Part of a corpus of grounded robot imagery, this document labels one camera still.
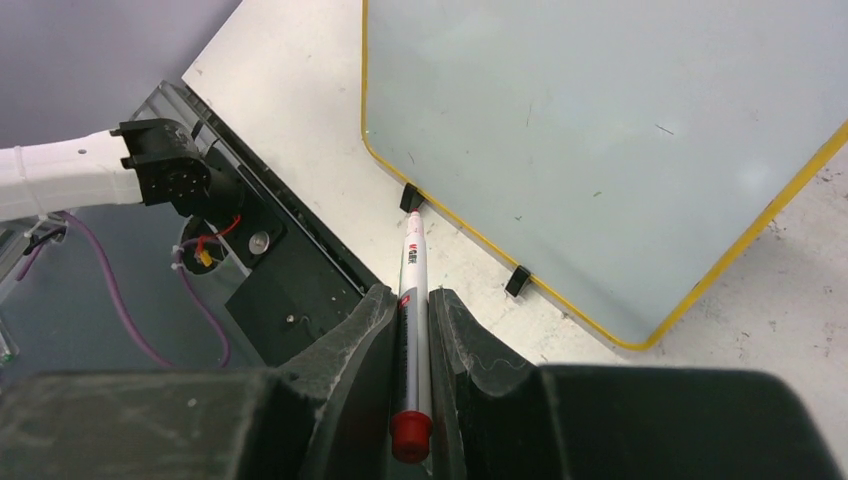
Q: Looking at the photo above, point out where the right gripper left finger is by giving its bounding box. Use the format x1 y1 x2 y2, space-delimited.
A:
1 285 397 479

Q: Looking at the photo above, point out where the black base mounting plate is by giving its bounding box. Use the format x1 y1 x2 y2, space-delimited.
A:
135 82 378 366

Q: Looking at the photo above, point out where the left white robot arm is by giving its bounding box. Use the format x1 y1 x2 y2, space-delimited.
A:
1 118 245 225

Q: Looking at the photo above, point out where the yellow-framed whiteboard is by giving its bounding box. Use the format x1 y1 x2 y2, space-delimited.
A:
361 1 847 350

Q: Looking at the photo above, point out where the left black board clip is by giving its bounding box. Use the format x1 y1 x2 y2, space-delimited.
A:
399 183 426 213

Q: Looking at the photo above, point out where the right black board clip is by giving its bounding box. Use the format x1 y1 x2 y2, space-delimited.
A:
504 265 532 298

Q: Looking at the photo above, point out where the white red marker pen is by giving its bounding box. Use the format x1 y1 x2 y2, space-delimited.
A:
389 209 433 464

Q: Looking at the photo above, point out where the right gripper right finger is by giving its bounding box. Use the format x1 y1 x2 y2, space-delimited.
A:
429 289 841 479

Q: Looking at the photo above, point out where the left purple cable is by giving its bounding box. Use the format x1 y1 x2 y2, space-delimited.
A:
16 210 232 370

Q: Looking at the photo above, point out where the black board clip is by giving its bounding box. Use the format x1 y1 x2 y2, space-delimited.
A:
399 183 426 213
504 265 532 298

